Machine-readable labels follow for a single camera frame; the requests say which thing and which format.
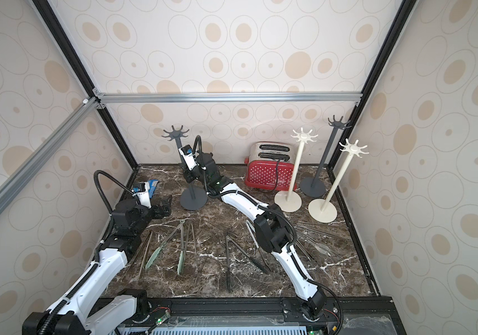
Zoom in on dark grey utensil rack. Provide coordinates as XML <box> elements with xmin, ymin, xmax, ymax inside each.
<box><xmin>162</xmin><ymin>126</ymin><xmax>208</xmax><ymax>211</ymax></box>

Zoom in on thin steel tongs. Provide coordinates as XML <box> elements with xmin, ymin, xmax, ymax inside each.
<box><xmin>190</xmin><ymin>221</ymin><xmax>199</xmax><ymax>257</ymax></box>

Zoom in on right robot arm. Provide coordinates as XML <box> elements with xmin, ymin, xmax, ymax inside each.
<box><xmin>178</xmin><ymin>145</ymin><xmax>343</xmax><ymax>327</ymax></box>

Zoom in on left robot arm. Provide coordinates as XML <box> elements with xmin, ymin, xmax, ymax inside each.
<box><xmin>22</xmin><ymin>170</ymin><xmax>172</xmax><ymax>334</ymax></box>

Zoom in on small steel tongs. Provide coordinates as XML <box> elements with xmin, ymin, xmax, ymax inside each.
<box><xmin>245</xmin><ymin>219</ymin><xmax>278</xmax><ymax>264</ymax></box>

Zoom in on green tipped tongs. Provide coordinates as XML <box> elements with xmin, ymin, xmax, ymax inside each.
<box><xmin>145</xmin><ymin>219</ymin><xmax>186</xmax><ymax>274</ymax></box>

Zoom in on black tipped tongs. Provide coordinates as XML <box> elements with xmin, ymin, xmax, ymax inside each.
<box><xmin>224</xmin><ymin>234</ymin><xmax>272</xmax><ymax>294</ymax></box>

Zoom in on white utensil rack left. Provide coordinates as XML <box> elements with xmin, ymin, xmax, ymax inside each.
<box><xmin>275</xmin><ymin>128</ymin><xmax>317</xmax><ymax>213</ymax></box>

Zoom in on white utensil rack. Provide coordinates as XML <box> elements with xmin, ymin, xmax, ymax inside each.
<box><xmin>308</xmin><ymin>139</ymin><xmax>368</xmax><ymax>223</ymax></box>
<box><xmin>275</xmin><ymin>128</ymin><xmax>317</xmax><ymax>213</ymax></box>

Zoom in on white utensil rack right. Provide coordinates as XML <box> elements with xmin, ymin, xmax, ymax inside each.
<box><xmin>308</xmin><ymin>139</ymin><xmax>368</xmax><ymax>223</ymax></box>

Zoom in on blue small package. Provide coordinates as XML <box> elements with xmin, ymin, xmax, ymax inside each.
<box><xmin>144</xmin><ymin>180</ymin><xmax>159</xmax><ymax>198</ymax></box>

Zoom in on red white toaster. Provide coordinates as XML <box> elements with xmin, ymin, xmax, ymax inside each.
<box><xmin>245</xmin><ymin>142</ymin><xmax>296</xmax><ymax>191</ymax></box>

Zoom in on dark grey rack back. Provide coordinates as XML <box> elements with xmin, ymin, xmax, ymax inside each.
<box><xmin>299</xmin><ymin>115</ymin><xmax>350</xmax><ymax>198</ymax></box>

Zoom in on horizontal aluminium bar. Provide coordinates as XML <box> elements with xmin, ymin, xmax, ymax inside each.
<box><xmin>93</xmin><ymin>92</ymin><xmax>362</xmax><ymax>105</ymax></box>

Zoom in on diagonal aluminium bar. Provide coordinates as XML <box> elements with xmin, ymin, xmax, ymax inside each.
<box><xmin>0</xmin><ymin>97</ymin><xmax>98</xmax><ymax>215</ymax></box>

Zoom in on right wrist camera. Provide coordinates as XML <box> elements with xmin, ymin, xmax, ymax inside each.
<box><xmin>178</xmin><ymin>145</ymin><xmax>198</xmax><ymax>171</ymax></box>

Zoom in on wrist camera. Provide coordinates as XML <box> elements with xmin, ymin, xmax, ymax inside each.
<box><xmin>132</xmin><ymin>181</ymin><xmax>152</xmax><ymax>208</ymax></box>
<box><xmin>178</xmin><ymin>145</ymin><xmax>198</xmax><ymax>171</ymax></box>

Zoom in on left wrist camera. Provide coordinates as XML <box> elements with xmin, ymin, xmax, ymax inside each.
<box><xmin>132</xmin><ymin>181</ymin><xmax>152</xmax><ymax>208</ymax></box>

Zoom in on toaster black cord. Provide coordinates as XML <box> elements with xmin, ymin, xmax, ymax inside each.
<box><xmin>263</xmin><ymin>158</ymin><xmax>284</xmax><ymax>193</ymax></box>

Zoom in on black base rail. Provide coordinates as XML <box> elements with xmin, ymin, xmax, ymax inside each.
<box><xmin>46</xmin><ymin>295</ymin><xmax>407</xmax><ymax>335</ymax></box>

